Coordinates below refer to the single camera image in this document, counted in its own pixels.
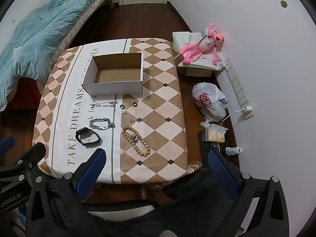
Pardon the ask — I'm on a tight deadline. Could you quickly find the wooden bead bracelet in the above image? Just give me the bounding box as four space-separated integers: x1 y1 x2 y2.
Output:
121 125 151 157

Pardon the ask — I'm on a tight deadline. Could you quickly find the black fitness band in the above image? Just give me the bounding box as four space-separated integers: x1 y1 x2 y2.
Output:
75 127 102 147

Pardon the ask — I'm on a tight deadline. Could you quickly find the white power strip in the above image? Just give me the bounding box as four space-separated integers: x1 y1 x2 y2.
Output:
223 57 254 120

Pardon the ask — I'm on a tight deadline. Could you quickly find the teal blanket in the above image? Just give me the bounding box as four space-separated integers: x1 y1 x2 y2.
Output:
0 0 97 111

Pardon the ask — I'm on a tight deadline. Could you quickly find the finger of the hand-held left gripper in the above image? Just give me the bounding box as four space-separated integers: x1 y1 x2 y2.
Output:
0 143 46 178
0 136 16 153

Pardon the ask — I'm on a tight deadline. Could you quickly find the black flat pad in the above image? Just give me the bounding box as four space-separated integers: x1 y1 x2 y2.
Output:
198 130 218 163

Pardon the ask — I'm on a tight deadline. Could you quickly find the white plastic bag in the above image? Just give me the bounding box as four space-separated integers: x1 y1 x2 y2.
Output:
192 83 228 122

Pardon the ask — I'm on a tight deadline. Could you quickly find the white cardboard box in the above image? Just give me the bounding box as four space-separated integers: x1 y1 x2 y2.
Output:
81 53 144 96

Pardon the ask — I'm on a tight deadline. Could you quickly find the white paper sheet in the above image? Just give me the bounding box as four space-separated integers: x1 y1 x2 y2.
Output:
13 47 25 62

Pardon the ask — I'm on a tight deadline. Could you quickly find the bed with patterned mattress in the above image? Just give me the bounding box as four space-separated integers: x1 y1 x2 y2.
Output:
0 0 118 119

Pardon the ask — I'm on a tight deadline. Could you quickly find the thin silver chain bracelet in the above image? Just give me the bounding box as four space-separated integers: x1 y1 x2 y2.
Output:
94 101 119 108

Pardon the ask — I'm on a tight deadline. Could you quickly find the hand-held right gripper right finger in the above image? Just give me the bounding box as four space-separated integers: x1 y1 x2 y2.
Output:
207 149 289 237

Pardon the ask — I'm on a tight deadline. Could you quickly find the pink plush toy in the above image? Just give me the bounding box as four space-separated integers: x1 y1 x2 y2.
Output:
179 23 225 66

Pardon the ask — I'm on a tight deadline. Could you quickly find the yellow tissue pack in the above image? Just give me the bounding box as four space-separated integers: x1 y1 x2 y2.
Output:
200 120 229 143

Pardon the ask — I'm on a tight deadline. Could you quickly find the white charging cable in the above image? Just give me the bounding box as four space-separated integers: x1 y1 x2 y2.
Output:
213 109 245 151

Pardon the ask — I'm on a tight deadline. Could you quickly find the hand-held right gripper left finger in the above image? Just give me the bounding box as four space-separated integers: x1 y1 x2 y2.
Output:
26 148 106 237

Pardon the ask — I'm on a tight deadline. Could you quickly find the chunky silver chain bracelet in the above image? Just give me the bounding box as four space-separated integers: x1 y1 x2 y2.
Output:
88 118 116 130

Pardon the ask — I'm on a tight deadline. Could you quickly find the checkered printed tablecloth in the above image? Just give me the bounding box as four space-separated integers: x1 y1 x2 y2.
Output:
32 38 204 184

